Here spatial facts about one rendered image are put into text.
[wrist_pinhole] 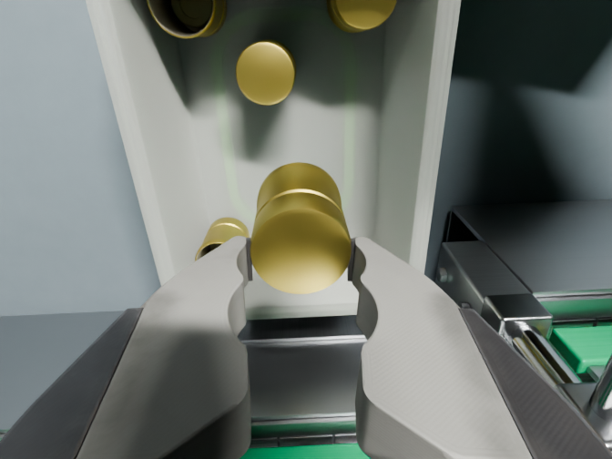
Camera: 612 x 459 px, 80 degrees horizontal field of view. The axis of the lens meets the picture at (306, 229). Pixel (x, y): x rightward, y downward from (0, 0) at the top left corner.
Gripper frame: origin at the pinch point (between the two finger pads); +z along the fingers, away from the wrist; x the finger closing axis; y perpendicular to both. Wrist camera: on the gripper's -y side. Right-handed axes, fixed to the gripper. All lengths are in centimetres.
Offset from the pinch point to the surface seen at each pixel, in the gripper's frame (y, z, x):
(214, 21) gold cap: -7.1, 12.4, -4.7
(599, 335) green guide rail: 7.6, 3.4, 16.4
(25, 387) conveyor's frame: 17.5, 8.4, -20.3
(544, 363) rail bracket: 5.9, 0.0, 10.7
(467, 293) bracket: 7.0, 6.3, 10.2
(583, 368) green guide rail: 8.2, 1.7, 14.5
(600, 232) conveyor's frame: 5.5, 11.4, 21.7
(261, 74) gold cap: -4.5, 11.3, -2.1
